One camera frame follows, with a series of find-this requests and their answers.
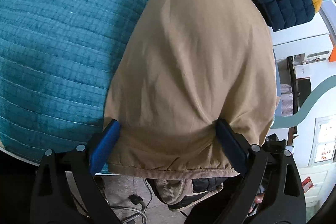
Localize tan padded jacket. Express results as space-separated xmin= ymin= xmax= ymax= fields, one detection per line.
xmin=104 ymin=0 xmax=277 ymax=211

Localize teal quilted bedspread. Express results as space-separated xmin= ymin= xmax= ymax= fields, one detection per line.
xmin=1 ymin=0 xmax=148 ymax=164

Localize white wall poster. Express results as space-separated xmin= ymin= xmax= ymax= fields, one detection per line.
xmin=308 ymin=115 xmax=335 ymax=167

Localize grey cable on floor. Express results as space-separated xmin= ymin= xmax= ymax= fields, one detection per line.
xmin=105 ymin=177 xmax=154 ymax=224

